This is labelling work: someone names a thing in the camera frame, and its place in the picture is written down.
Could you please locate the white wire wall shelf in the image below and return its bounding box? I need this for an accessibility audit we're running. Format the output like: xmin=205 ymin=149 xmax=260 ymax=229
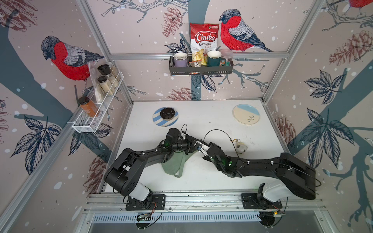
xmin=72 ymin=71 xmax=124 ymax=133

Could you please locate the pink lidded jar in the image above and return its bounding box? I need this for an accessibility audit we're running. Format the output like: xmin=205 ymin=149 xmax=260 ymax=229
xmin=220 ymin=49 xmax=234 ymax=67

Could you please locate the dark ceramic bowl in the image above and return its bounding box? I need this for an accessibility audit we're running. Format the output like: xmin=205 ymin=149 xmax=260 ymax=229
xmin=160 ymin=107 xmax=176 ymax=121

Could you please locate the orange carabiner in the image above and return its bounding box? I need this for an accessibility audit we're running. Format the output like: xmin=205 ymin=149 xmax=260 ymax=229
xmin=230 ymin=138 xmax=241 ymax=143

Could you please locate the blue striped plate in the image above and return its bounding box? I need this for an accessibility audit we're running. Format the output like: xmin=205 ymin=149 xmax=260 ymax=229
xmin=153 ymin=107 xmax=179 ymax=127

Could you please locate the purple mug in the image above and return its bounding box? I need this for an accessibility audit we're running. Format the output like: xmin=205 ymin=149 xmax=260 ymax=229
xmin=173 ymin=52 xmax=188 ymax=68

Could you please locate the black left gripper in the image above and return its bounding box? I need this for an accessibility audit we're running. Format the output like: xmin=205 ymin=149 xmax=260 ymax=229
xmin=171 ymin=134 xmax=203 ymax=155

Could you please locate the orange spice jar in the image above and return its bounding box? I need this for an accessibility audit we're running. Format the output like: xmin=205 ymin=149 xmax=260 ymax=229
xmin=78 ymin=96 xmax=99 ymax=117

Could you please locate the black lid spice jar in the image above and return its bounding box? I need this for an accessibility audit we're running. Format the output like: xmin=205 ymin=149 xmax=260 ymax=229
xmin=98 ymin=64 xmax=119 ymax=87
xmin=97 ymin=76 xmax=115 ymax=95

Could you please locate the dark green mug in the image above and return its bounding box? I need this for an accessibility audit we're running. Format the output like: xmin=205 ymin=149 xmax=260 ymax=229
xmin=207 ymin=50 xmax=225 ymax=67

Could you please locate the cream and blue plate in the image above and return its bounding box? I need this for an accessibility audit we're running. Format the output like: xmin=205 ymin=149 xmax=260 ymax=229
xmin=232 ymin=104 xmax=260 ymax=125

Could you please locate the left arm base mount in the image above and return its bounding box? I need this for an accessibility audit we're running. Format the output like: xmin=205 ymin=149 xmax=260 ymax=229
xmin=125 ymin=192 xmax=166 ymax=211

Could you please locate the black wall shelf basket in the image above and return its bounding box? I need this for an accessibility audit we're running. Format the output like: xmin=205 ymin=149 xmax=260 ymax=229
xmin=169 ymin=55 xmax=234 ymax=76

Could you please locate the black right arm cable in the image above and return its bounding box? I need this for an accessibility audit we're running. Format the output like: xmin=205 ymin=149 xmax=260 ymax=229
xmin=202 ymin=129 xmax=241 ymax=159

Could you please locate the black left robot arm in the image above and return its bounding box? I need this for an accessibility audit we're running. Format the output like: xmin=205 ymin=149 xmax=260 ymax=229
xmin=104 ymin=128 xmax=203 ymax=202

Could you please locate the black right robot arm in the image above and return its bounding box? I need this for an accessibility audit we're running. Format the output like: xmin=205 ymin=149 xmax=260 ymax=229
xmin=203 ymin=143 xmax=316 ymax=200

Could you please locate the Chuba cassava chips bag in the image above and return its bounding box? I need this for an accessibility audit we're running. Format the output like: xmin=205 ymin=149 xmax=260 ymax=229
xmin=190 ymin=23 xmax=220 ymax=65

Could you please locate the clear plastic packet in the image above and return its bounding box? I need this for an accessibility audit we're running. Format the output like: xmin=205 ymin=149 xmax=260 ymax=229
xmin=87 ymin=61 xmax=106 ymax=103

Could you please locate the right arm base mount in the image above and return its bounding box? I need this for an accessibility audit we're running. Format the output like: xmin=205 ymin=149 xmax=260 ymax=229
xmin=241 ymin=183 xmax=283 ymax=210

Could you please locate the green corduroy bag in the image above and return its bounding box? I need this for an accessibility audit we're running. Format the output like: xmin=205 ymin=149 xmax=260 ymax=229
xmin=162 ymin=150 xmax=197 ymax=178

